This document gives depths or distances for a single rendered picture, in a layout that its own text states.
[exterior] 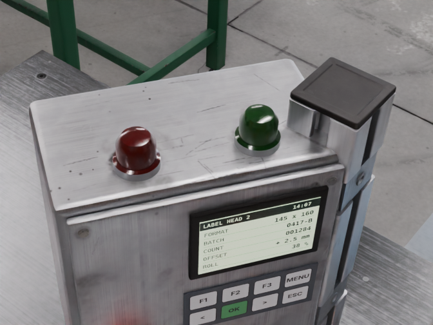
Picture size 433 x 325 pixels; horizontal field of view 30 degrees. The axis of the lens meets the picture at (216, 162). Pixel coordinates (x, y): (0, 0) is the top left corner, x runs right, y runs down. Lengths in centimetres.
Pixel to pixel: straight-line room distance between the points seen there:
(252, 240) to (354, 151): 8
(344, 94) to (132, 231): 14
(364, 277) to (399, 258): 7
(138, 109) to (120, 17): 272
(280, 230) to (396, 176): 215
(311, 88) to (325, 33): 270
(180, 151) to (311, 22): 278
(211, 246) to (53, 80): 112
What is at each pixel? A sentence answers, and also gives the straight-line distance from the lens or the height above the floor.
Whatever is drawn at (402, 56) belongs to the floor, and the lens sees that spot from 311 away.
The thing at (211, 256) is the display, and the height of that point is 142.
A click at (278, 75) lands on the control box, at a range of 51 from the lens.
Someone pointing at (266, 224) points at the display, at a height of 144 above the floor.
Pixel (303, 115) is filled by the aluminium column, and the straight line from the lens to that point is 46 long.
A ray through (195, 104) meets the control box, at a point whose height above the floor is 148.
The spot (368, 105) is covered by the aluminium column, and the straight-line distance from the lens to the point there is 46.
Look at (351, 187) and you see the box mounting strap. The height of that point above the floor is 144.
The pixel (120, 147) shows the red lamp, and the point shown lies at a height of 149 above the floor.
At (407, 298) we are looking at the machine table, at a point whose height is 83.
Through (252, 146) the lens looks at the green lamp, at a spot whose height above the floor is 148.
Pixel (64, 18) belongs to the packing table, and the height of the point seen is 59.
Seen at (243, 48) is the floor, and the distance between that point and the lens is 304.
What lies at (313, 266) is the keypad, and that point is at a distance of 52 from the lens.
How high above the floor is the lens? 179
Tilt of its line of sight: 44 degrees down
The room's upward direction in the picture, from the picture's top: 3 degrees clockwise
